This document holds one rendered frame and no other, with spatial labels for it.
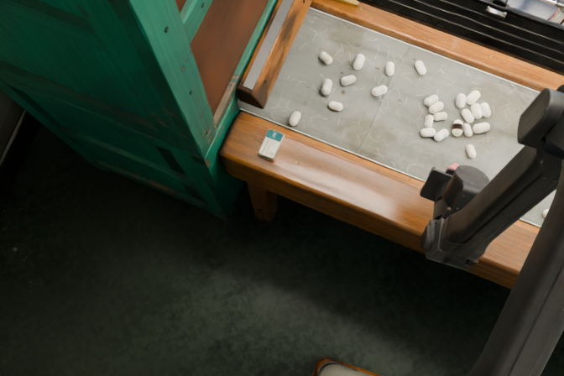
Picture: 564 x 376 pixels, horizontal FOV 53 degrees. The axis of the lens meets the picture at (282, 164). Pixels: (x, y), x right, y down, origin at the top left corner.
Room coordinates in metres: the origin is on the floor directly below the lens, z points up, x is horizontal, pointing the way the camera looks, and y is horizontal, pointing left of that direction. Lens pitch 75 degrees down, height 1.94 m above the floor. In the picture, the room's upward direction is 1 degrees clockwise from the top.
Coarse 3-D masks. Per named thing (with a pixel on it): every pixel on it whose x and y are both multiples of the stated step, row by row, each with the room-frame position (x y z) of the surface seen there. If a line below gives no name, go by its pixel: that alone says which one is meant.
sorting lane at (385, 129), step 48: (336, 48) 0.61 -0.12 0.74; (384, 48) 0.61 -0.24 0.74; (288, 96) 0.49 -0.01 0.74; (336, 96) 0.49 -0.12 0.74; (384, 96) 0.49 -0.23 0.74; (480, 96) 0.49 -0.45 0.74; (528, 96) 0.50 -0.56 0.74; (336, 144) 0.38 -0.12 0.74; (384, 144) 0.38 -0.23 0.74; (432, 144) 0.38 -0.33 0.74; (480, 144) 0.38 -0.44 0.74
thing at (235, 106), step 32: (32, 96) 0.50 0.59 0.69; (64, 128) 0.50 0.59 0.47; (96, 128) 0.45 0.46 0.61; (128, 128) 0.38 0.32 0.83; (224, 128) 0.39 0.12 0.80; (96, 160) 0.50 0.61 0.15; (128, 160) 0.42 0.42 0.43; (160, 160) 0.39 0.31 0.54; (192, 160) 0.33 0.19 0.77; (192, 192) 0.38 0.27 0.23; (224, 192) 0.36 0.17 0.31
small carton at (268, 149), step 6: (270, 132) 0.39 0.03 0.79; (276, 132) 0.39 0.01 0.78; (264, 138) 0.37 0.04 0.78; (270, 138) 0.37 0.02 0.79; (276, 138) 0.37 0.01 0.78; (282, 138) 0.38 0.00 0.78; (264, 144) 0.36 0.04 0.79; (270, 144) 0.36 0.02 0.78; (276, 144) 0.36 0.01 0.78; (264, 150) 0.35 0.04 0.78; (270, 150) 0.35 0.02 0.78; (276, 150) 0.35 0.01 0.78; (264, 156) 0.34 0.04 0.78; (270, 156) 0.33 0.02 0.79
